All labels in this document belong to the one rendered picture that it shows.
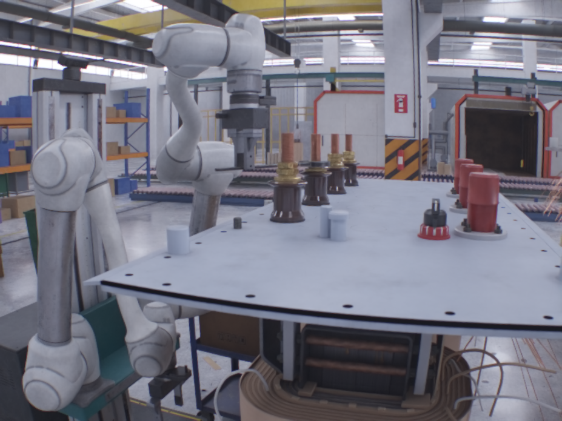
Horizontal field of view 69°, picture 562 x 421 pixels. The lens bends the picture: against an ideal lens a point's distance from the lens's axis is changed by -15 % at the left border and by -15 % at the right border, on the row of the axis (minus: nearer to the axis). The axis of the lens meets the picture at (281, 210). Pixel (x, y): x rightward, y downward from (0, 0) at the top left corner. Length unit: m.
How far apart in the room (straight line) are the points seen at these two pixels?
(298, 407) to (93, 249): 1.16
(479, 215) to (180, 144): 0.91
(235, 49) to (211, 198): 0.70
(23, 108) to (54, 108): 8.91
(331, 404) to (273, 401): 0.11
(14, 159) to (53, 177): 9.33
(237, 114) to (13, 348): 1.17
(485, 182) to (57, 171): 0.94
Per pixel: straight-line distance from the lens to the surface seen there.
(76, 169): 1.14
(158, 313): 1.38
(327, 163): 1.34
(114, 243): 1.33
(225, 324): 2.33
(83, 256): 1.82
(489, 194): 1.00
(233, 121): 1.19
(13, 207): 10.40
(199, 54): 1.10
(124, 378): 1.72
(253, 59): 1.17
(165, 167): 1.55
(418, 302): 0.60
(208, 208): 1.71
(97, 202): 1.34
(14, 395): 1.94
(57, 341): 1.32
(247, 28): 1.18
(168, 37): 1.09
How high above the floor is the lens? 1.57
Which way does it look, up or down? 9 degrees down
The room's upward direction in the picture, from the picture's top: straight up
